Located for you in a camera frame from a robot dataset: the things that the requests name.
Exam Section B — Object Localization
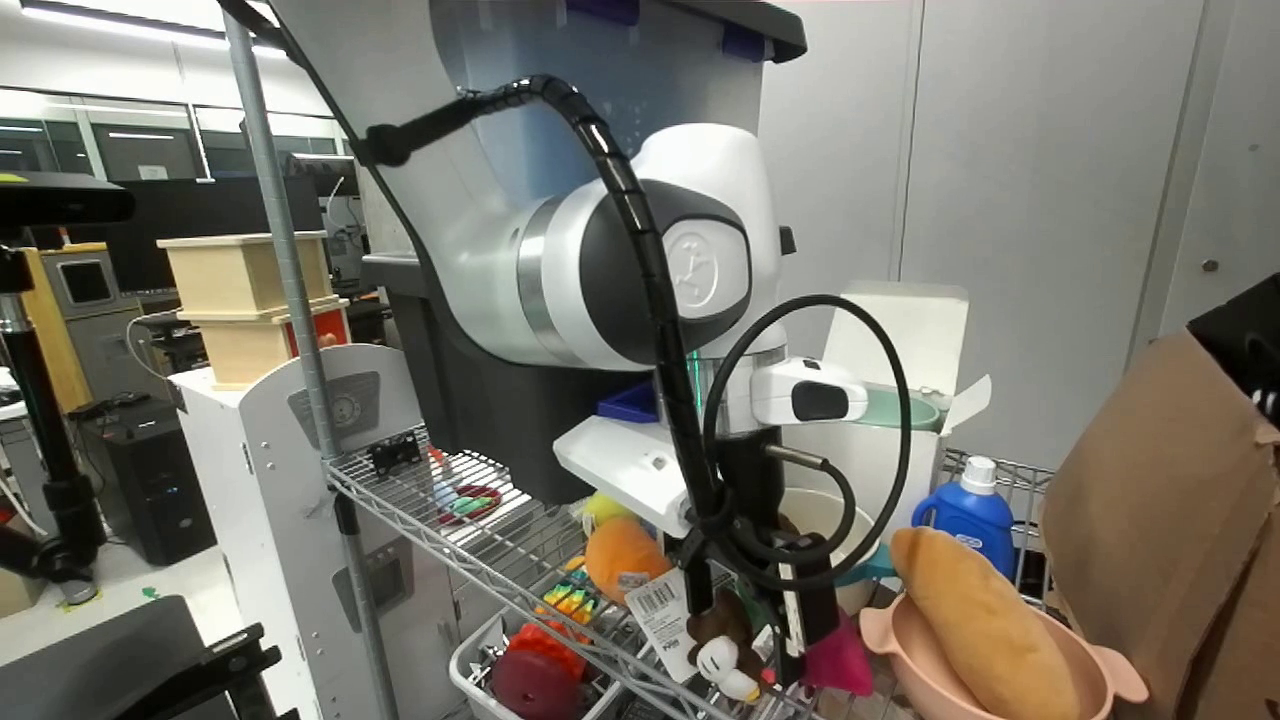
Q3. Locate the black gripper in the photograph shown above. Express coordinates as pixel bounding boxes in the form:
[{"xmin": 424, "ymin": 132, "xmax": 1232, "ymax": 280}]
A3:
[{"xmin": 721, "ymin": 438, "xmax": 849, "ymax": 662}]

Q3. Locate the brown plush doll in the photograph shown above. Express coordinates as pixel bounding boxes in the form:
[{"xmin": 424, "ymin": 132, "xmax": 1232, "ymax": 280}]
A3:
[{"xmin": 694, "ymin": 592, "xmax": 782, "ymax": 708}]

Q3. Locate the white barcode tag card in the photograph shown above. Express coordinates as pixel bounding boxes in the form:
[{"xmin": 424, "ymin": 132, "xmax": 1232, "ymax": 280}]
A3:
[{"xmin": 620, "ymin": 570, "xmax": 704, "ymax": 688}]

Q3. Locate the orange plush ball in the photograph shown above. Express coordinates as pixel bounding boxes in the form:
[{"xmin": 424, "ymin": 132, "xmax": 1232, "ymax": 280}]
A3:
[{"xmin": 584, "ymin": 517, "xmax": 675, "ymax": 605}]

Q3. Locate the blue detergent bottle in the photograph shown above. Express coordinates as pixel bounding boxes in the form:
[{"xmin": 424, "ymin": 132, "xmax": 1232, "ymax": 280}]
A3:
[{"xmin": 911, "ymin": 453, "xmax": 1021, "ymax": 584}]

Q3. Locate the yellow plush ball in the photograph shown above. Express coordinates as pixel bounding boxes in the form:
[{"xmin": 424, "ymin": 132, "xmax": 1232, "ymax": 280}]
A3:
[{"xmin": 581, "ymin": 489, "xmax": 632, "ymax": 538}]

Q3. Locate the mint green bowl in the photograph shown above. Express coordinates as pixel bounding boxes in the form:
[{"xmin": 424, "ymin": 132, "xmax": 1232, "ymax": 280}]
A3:
[{"xmin": 863, "ymin": 385, "xmax": 956, "ymax": 432}]

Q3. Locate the white cardboard box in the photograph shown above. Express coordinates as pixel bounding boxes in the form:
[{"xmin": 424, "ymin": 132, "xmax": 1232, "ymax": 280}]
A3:
[{"xmin": 798, "ymin": 285, "xmax": 998, "ymax": 538}]

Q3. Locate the pack of coloured pieces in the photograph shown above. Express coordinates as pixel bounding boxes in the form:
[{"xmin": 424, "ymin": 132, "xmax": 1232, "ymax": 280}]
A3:
[{"xmin": 424, "ymin": 453, "xmax": 509, "ymax": 531}]

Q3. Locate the large brown cardboard box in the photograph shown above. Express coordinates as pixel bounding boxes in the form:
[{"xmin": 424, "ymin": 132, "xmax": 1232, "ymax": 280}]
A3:
[{"xmin": 1039, "ymin": 327, "xmax": 1280, "ymax": 720}]

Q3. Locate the dark grey storage tote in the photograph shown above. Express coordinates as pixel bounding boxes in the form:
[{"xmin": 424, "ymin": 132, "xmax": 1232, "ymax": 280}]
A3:
[{"xmin": 360, "ymin": 234, "xmax": 806, "ymax": 507}]

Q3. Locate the small black labelled box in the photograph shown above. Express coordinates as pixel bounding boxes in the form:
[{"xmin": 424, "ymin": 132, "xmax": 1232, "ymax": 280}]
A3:
[{"xmin": 364, "ymin": 432, "xmax": 432, "ymax": 485}]

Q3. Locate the white grey cabinet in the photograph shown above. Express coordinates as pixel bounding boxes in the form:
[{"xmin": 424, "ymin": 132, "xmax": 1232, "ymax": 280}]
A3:
[{"xmin": 168, "ymin": 339, "xmax": 465, "ymax": 720}]

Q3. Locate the clear plastic storage bin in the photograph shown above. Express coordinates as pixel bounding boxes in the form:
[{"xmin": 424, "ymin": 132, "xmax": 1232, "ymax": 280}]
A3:
[{"xmin": 424, "ymin": 0, "xmax": 811, "ymax": 177}]

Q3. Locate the metal shelf pole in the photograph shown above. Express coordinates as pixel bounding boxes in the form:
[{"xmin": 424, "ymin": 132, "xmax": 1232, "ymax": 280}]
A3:
[{"xmin": 217, "ymin": 0, "xmax": 405, "ymax": 720}]

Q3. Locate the tan machine with screen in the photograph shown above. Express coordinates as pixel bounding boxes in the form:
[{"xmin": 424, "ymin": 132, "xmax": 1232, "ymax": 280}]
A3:
[{"xmin": 16, "ymin": 235, "xmax": 176, "ymax": 416}]

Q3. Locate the pink bowl with handles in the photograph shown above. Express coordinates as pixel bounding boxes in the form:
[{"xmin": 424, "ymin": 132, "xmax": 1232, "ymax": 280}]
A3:
[{"xmin": 857, "ymin": 592, "xmax": 1153, "ymax": 720}]

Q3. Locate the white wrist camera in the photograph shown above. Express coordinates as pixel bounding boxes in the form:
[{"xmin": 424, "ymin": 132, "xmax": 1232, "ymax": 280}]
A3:
[{"xmin": 748, "ymin": 351, "xmax": 871, "ymax": 432}]

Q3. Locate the metal wire shelf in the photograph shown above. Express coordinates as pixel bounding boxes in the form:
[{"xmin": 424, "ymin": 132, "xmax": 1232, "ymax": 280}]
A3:
[{"xmin": 321, "ymin": 444, "xmax": 1055, "ymax": 720}]

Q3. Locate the white wire basket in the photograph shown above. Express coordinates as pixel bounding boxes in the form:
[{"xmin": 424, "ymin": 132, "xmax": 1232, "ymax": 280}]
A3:
[{"xmin": 448, "ymin": 613, "xmax": 632, "ymax": 720}]

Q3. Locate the black corrugated cable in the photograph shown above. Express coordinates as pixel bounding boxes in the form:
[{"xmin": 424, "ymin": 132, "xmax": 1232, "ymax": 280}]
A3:
[{"xmin": 217, "ymin": 0, "xmax": 921, "ymax": 633}]

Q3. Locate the black camera stand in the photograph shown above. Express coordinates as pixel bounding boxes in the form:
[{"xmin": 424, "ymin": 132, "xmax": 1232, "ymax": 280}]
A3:
[{"xmin": 0, "ymin": 174, "xmax": 137, "ymax": 592}]

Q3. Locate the black wall monitor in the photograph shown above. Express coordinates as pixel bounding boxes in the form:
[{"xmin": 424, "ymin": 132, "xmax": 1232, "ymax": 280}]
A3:
[{"xmin": 88, "ymin": 120, "xmax": 210, "ymax": 187}]

